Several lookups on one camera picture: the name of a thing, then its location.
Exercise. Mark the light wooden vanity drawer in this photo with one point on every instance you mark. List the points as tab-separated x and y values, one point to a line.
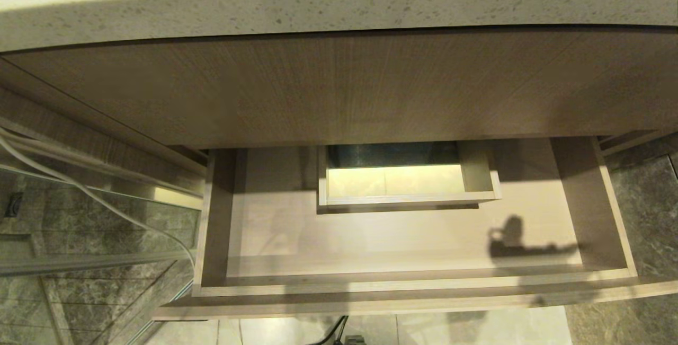
371	239

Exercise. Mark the light wooden vanity cabinet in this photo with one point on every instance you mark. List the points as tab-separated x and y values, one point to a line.
339	90

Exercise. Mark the aluminium glass door bar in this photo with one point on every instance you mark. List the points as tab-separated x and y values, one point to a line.
95	263

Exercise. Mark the clear glass shower panel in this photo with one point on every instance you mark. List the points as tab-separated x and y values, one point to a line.
79	233

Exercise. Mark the aluminium shower track rail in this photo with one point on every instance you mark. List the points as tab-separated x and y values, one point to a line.
106	178

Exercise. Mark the chrome floor rail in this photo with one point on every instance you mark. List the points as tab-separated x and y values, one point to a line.
153	329

